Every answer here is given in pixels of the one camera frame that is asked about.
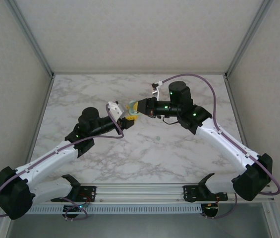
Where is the pale green earbud charging case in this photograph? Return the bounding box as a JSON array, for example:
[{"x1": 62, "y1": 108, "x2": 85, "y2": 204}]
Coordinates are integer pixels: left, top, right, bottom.
[{"x1": 127, "y1": 100, "x2": 138, "y2": 117}]

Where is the base circuit board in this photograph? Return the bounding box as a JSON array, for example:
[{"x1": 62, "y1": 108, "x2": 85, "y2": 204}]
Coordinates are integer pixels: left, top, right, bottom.
[
  {"x1": 204, "y1": 203, "x2": 220, "y2": 213},
  {"x1": 64, "y1": 204, "x2": 87, "y2": 213}
]

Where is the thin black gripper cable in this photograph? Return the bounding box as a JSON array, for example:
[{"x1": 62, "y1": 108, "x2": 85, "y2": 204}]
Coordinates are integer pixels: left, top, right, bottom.
[{"x1": 162, "y1": 116, "x2": 182, "y2": 126}]

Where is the aluminium frame cross bar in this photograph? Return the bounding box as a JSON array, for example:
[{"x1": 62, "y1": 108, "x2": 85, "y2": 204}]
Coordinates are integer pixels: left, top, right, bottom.
[{"x1": 52, "y1": 71, "x2": 227, "y2": 75}]

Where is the aluminium frame side rail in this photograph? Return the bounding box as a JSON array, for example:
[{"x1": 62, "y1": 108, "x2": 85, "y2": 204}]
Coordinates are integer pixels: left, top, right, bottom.
[
  {"x1": 224, "y1": 74, "x2": 280, "y2": 238},
  {"x1": 0, "y1": 74, "x2": 56, "y2": 238}
]

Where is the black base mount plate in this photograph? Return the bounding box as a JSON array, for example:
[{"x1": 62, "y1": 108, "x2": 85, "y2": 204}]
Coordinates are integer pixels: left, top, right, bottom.
[
  {"x1": 51, "y1": 183, "x2": 98, "y2": 203},
  {"x1": 183, "y1": 184, "x2": 229, "y2": 203}
]

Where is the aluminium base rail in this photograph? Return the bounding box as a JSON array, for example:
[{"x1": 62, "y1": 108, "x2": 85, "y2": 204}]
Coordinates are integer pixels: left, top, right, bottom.
[{"x1": 44, "y1": 183, "x2": 274, "y2": 204}]

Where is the thin red wire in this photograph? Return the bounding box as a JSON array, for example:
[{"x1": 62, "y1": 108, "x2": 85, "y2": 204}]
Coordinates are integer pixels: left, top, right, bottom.
[{"x1": 80, "y1": 192, "x2": 93, "y2": 206}]

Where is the aluminium frame post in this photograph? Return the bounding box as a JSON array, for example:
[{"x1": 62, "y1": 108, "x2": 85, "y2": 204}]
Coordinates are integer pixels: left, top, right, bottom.
[
  {"x1": 4, "y1": 0, "x2": 56, "y2": 76},
  {"x1": 224, "y1": 0, "x2": 276, "y2": 76}
]

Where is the white slotted cable duct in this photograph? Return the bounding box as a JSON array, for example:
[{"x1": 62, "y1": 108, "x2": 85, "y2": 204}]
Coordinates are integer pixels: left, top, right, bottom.
[{"x1": 28, "y1": 203, "x2": 203, "y2": 214}]

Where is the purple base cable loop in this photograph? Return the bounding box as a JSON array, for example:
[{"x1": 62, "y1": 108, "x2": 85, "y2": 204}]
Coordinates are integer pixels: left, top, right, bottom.
[
  {"x1": 200, "y1": 193, "x2": 237, "y2": 220},
  {"x1": 63, "y1": 197, "x2": 89, "y2": 221}
]

